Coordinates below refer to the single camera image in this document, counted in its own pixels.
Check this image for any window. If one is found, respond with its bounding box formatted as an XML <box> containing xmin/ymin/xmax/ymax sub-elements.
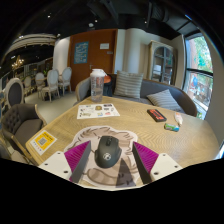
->
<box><xmin>184</xmin><ymin>33</ymin><xmax>214</xmax><ymax>116</ymax></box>

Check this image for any grey oval-back chair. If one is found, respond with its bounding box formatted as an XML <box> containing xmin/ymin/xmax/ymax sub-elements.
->
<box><xmin>3</xmin><ymin>77</ymin><xmax>26</xmax><ymax>109</ymax></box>

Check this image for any green rectangular pack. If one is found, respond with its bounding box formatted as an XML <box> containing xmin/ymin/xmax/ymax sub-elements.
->
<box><xmin>163</xmin><ymin>122</ymin><xmax>181</xmax><ymax>133</ymax></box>

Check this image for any clear shaker bottle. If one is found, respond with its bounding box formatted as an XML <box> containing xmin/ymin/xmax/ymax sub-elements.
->
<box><xmin>89</xmin><ymin>68</ymin><xmax>108</xmax><ymax>103</ymax></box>

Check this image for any white sheet with stickers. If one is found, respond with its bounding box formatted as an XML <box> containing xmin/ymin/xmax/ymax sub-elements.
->
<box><xmin>76</xmin><ymin>103</ymin><xmax>121</xmax><ymax>120</ymax></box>

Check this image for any blue poster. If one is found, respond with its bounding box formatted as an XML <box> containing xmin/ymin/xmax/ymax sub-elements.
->
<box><xmin>73</xmin><ymin>41</ymin><xmax>90</xmax><ymax>65</ymax></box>

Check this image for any group of white chairs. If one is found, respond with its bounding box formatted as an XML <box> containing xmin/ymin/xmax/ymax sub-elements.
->
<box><xmin>23</xmin><ymin>66</ymin><xmax>73</xmax><ymax>103</ymax></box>

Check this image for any grey sofa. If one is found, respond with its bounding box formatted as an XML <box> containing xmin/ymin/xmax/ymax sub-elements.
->
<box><xmin>74</xmin><ymin>73</ymin><xmax>198</xmax><ymax>118</ymax></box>

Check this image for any glass-door cabinet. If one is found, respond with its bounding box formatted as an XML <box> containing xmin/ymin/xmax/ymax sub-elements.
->
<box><xmin>147</xmin><ymin>40</ymin><xmax>178</xmax><ymax>86</ymax></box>

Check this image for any brown wooden door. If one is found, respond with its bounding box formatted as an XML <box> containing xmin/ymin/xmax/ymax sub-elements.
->
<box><xmin>67</xmin><ymin>28</ymin><xmax>118</xmax><ymax>92</ymax></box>

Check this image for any dark stool with orange top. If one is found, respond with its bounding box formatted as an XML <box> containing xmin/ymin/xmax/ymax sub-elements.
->
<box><xmin>103</xmin><ymin>74</ymin><xmax>114</xmax><ymax>98</ymax></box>

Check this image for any chandelier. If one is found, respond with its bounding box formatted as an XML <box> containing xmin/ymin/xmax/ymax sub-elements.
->
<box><xmin>11</xmin><ymin>55</ymin><xmax>26</xmax><ymax>71</ymax></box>

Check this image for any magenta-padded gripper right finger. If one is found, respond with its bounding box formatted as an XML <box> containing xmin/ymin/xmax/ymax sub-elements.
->
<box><xmin>131</xmin><ymin>141</ymin><xmax>184</xmax><ymax>185</ymax></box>

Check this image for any yellow square card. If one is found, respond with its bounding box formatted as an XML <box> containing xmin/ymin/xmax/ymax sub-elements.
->
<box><xmin>29</xmin><ymin>129</ymin><xmax>58</xmax><ymax>156</ymax></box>

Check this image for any large striped cushion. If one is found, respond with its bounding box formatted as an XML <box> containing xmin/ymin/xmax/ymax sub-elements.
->
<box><xmin>113</xmin><ymin>70</ymin><xmax>145</xmax><ymax>100</ymax></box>

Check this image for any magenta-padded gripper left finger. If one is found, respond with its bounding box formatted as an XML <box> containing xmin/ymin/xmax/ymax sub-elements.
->
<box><xmin>38</xmin><ymin>140</ymin><xmax>93</xmax><ymax>184</ymax></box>

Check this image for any black computer mouse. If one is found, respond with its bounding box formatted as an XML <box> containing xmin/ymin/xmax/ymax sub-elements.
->
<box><xmin>94</xmin><ymin>135</ymin><xmax>123</xmax><ymax>169</ymax></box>

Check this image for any grey tufted armchair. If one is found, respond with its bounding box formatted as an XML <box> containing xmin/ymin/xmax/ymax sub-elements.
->
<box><xmin>0</xmin><ymin>102</ymin><xmax>48</xmax><ymax>159</ymax></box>

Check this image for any cat-shaped mouse pad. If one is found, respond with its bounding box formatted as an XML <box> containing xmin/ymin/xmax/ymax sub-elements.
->
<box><xmin>63</xmin><ymin>125</ymin><xmax>143</xmax><ymax>190</ymax></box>

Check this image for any small striped cushion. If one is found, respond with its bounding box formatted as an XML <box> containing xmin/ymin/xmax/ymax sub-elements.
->
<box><xmin>146</xmin><ymin>88</ymin><xmax>185</xmax><ymax>114</ymax></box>

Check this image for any black box with red print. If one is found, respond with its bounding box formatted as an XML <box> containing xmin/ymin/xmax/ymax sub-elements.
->
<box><xmin>146</xmin><ymin>108</ymin><xmax>168</xmax><ymax>123</ymax></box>

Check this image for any small white bottle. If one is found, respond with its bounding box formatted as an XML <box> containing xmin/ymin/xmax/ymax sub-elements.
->
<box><xmin>173</xmin><ymin>111</ymin><xmax>184</xmax><ymax>127</ymax></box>

